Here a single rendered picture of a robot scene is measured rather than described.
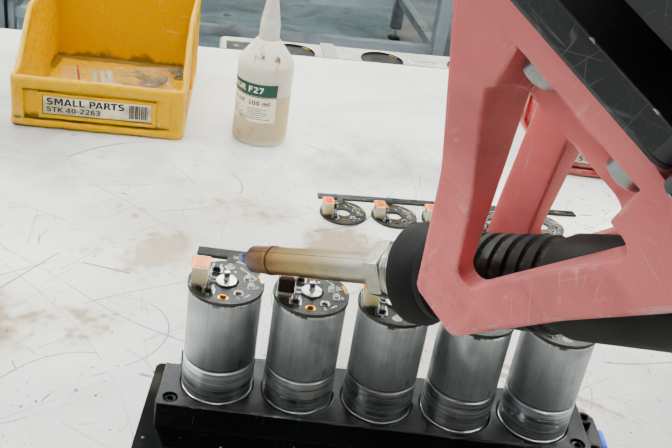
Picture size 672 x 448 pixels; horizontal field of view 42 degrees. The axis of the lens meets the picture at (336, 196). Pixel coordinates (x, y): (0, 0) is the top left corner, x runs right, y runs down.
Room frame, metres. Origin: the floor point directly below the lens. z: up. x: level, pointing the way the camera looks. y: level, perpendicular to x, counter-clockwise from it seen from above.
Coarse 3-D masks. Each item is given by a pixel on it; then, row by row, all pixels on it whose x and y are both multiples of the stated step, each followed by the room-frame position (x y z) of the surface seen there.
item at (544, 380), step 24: (528, 336) 0.24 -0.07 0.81; (528, 360) 0.24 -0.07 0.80; (552, 360) 0.23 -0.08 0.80; (576, 360) 0.23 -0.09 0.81; (528, 384) 0.23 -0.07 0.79; (552, 384) 0.23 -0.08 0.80; (576, 384) 0.23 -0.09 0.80; (504, 408) 0.24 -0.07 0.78; (528, 408) 0.23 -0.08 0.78; (552, 408) 0.23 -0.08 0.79; (528, 432) 0.23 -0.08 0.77; (552, 432) 0.23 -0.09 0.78
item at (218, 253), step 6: (204, 246) 0.26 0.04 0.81; (198, 252) 0.25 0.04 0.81; (204, 252) 0.25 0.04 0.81; (210, 252) 0.25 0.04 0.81; (216, 252) 0.25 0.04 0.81; (222, 252) 0.25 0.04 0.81; (228, 252) 0.25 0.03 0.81; (234, 252) 0.26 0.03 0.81; (240, 252) 0.26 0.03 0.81; (216, 258) 0.25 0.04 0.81; (222, 258) 0.25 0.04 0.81; (228, 258) 0.25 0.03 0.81
